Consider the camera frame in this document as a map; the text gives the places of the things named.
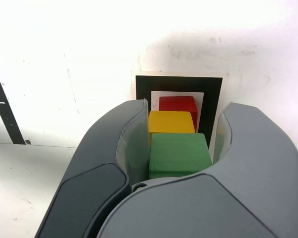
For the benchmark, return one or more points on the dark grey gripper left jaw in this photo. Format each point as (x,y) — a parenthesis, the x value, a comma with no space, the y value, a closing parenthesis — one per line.
(89,178)

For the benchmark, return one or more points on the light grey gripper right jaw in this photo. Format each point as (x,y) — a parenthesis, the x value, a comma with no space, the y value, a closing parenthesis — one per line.
(238,198)

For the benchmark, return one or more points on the green cube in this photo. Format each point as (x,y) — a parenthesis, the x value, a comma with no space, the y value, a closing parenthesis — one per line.
(178,156)

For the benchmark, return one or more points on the yellow cube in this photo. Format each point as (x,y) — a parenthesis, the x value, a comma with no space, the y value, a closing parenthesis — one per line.
(171,122)

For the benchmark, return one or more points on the red cube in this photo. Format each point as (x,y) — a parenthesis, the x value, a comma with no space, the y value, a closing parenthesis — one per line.
(176,103)

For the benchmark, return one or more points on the black tape square outline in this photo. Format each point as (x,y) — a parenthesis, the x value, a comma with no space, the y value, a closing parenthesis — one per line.
(178,84)

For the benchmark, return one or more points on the black tape strip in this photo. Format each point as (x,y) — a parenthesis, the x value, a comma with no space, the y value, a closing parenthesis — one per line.
(5,109)

